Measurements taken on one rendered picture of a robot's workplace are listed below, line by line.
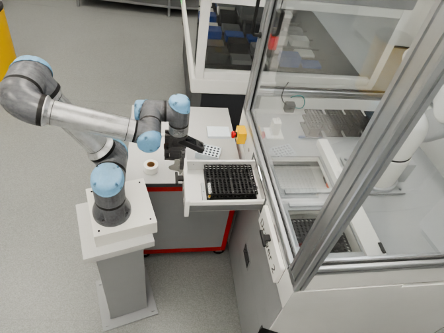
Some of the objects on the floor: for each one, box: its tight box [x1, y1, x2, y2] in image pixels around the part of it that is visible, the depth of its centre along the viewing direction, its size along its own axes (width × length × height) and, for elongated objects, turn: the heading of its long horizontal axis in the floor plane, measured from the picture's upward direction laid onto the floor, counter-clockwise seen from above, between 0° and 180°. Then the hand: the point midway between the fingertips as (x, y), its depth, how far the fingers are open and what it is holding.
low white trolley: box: [126, 105, 240, 258], centre depth 215 cm, size 58×62×76 cm
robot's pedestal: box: [75, 202, 158, 332], centre depth 173 cm, size 30×30×76 cm
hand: (181, 168), depth 145 cm, fingers open, 3 cm apart
